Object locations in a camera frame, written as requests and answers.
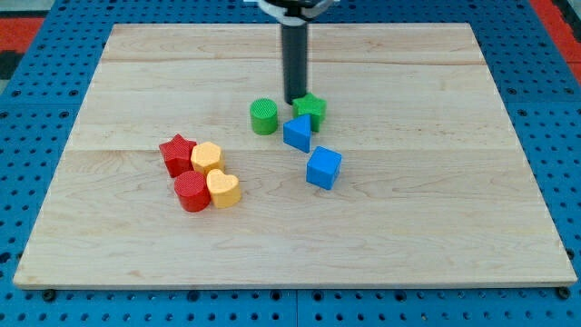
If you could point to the green star block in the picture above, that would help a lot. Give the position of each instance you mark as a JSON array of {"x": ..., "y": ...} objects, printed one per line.
[{"x": 312, "y": 105}]

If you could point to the yellow heart block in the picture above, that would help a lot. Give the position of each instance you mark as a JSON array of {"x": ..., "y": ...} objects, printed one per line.
[{"x": 224, "y": 188}]

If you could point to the wooden board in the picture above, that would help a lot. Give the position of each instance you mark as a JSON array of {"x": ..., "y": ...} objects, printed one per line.
[{"x": 434, "y": 189}]

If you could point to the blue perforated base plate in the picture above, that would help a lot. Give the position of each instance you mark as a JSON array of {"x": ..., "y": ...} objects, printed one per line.
[{"x": 39, "y": 103}]

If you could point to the blue triangle block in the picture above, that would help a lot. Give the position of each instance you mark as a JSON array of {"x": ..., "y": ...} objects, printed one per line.
[{"x": 297, "y": 133}]

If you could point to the red star block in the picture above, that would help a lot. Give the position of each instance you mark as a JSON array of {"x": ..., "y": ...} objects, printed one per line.
[{"x": 176, "y": 155}]

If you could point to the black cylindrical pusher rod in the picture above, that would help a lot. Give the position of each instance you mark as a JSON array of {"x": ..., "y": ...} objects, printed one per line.
[{"x": 294, "y": 50}]

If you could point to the yellow hexagon block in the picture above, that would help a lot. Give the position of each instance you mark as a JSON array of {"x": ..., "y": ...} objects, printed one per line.
[{"x": 206, "y": 157}]

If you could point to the red cylinder block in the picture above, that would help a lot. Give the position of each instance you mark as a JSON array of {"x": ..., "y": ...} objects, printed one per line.
[{"x": 192, "y": 191}]

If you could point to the blue cube block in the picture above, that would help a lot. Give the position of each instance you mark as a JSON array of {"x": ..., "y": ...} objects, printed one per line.
[{"x": 323, "y": 167}]

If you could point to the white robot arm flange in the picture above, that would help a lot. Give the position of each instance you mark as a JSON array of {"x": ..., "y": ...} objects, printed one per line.
[{"x": 294, "y": 12}]

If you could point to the green cylinder block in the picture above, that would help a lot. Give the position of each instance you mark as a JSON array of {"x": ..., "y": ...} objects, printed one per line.
[{"x": 264, "y": 116}]

